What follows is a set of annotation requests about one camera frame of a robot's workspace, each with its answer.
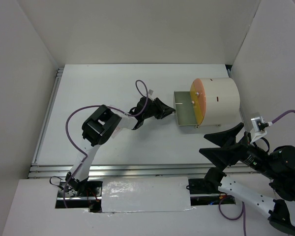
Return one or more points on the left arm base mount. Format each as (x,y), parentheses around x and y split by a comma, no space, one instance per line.
(88,197)

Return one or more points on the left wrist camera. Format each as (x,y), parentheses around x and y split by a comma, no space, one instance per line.
(150,94)

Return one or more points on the false lash case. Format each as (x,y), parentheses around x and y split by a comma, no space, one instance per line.
(116,131)

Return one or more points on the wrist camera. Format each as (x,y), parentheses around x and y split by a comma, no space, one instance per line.
(150,94)
(259,127)

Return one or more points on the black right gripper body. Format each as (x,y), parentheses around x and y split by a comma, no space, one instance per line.
(254,156)

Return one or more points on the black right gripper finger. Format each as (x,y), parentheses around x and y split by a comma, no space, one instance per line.
(221,157)
(225,138)

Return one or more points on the yellow drawer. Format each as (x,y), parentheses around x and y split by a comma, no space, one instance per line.
(199,112)

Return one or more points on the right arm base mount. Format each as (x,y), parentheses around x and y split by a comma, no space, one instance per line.
(201,194)

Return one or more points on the aluminium rail frame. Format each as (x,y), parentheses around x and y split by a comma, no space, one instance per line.
(158,148)

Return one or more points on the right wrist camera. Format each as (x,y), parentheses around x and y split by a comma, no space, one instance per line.
(259,127)

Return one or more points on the orange drawer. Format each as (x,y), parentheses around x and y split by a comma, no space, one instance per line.
(197,92)

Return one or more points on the grey-green drawer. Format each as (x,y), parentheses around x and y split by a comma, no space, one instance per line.
(184,109)

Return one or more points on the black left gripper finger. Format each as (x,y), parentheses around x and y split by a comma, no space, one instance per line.
(163,114)
(162,108)

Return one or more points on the white taped cover panel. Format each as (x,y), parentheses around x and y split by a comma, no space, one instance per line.
(151,194)

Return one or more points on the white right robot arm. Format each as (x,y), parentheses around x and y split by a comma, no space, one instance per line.
(279,212)

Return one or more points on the cream cylindrical drawer organizer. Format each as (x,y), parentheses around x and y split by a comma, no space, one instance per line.
(222,101)

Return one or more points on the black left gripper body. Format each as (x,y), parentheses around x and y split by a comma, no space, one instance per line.
(154,108)

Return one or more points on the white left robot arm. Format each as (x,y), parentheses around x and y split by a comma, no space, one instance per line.
(100,126)

